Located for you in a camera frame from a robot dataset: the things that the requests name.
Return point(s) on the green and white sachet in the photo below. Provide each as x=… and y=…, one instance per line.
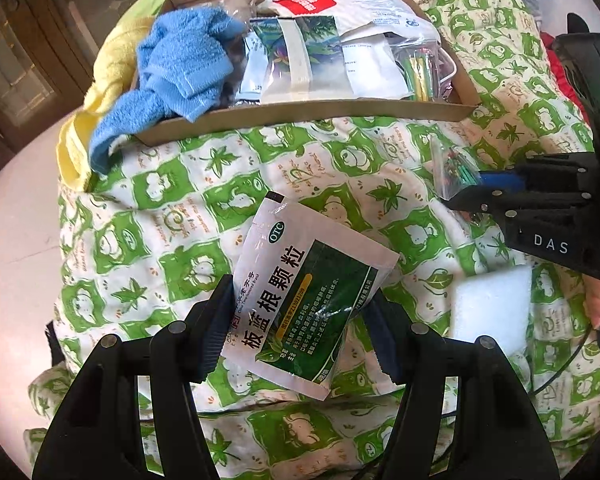
x=300, y=300

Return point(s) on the cardboard box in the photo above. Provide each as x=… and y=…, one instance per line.
x=330, y=110

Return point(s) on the grey packet in clear plastic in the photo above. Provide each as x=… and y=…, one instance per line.
x=240, y=2

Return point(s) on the yellow towel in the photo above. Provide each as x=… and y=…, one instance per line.
x=80, y=130

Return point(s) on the blue towel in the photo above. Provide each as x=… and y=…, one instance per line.
x=180, y=60

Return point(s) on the green patterned quilt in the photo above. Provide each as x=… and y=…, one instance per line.
x=155, y=240

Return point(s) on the white foam block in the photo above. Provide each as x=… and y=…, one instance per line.
x=490, y=310

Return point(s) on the small clear bag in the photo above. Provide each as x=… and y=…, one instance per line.
x=450, y=165

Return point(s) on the white mailer bag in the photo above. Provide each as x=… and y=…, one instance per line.
x=375, y=20

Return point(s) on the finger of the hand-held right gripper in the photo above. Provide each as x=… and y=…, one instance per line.
x=475, y=200
x=500, y=178

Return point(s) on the person's right hand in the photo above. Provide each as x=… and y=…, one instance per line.
x=597, y=300

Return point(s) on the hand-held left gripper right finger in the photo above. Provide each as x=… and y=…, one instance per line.
x=385, y=340

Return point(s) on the red cloth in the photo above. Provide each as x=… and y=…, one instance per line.
x=560, y=75

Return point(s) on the wooden glass-door cabinet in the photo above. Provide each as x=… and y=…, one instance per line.
x=20, y=60

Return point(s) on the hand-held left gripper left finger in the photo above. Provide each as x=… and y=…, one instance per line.
x=215, y=330

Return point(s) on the clear packet of coloured sticks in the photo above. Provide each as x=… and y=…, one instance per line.
x=420, y=72

